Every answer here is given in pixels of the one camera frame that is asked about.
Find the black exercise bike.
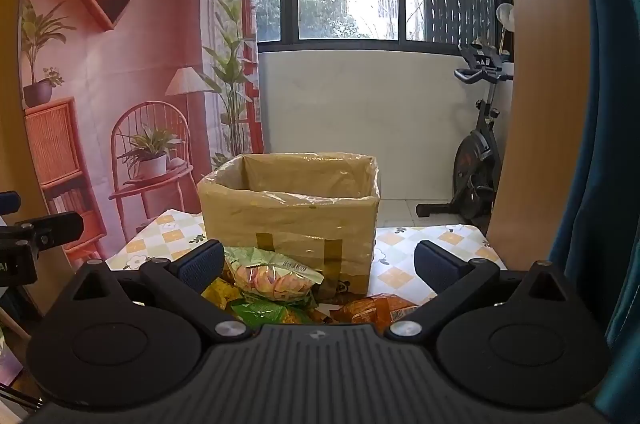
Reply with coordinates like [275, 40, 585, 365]
[416, 38, 516, 225]

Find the orange snack packet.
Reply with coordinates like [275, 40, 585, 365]
[329, 292, 422, 328]

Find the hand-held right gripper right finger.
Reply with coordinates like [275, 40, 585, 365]
[385, 240, 568, 341]

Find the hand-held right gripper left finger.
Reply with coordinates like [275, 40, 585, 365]
[70, 240, 253, 343]

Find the dark green snack packet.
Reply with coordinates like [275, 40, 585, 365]
[230, 299, 321, 328]

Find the yellow snack packet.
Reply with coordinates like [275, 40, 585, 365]
[200, 276, 247, 311]

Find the cardboard box with plastic liner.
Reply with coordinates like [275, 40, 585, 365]
[197, 152, 381, 300]

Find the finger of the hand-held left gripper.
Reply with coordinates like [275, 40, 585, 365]
[0, 211, 84, 251]
[0, 191, 22, 216]

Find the light green snack packet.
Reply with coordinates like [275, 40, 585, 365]
[222, 246, 326, 305]

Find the teal curtain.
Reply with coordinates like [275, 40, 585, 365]
[547, 0, 640, 411]

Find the printed room backdrop cloth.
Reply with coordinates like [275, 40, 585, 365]
[17, 0, 266, 270]

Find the checkered floral tablecloth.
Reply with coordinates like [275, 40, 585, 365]
[105, 209, 508, 330]

